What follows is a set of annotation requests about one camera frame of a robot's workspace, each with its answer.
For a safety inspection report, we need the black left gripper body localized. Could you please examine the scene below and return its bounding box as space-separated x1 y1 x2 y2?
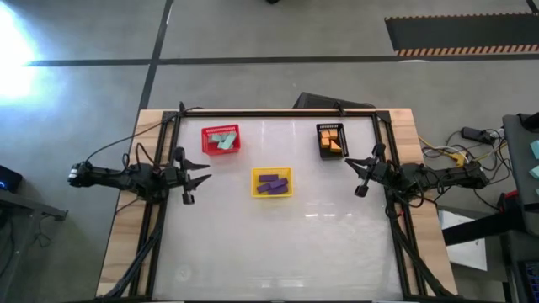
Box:
163 146 195 206

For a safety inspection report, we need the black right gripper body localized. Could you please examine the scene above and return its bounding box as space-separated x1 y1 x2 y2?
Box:
353 141 402 199

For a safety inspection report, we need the long teal foam block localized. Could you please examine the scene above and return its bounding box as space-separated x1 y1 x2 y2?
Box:
216 133 237 151

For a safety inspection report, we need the red plastic basket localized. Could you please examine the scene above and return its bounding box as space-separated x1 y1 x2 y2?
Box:
200 124 243 157

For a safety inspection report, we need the black plastic basket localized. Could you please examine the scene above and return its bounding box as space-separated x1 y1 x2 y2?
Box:
315 122 350 160

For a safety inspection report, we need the yellow plastic basket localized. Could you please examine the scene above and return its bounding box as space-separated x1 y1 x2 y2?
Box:
250 167 294 199

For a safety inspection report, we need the black power adapter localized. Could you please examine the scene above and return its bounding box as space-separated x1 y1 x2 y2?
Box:
460 126 497 145

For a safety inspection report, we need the black desk leg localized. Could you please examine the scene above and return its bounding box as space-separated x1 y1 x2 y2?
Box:
441 208 527 247

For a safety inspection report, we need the white paper sheet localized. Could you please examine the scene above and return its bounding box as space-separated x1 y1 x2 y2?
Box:
437 209 489 273

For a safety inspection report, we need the dark side desk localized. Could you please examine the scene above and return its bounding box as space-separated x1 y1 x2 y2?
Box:
502 112 539 237

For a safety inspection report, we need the gray side table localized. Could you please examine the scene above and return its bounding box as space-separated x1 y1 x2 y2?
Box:
0 189 69 223

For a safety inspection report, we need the black hazard-striped floor mat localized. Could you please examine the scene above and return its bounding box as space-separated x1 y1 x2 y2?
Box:
384 12 539 58

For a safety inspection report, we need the black device with blue light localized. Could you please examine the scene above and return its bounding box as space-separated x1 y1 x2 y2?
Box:
0 165 24 194

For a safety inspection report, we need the black computer keyboard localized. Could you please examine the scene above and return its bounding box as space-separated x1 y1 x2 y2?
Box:
520 258 539 303

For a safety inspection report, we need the long black arm cable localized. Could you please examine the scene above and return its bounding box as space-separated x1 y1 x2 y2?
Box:
83 104 207 165

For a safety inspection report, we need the black aluminium rig frame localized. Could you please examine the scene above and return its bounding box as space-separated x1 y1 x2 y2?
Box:
103 100 458 302

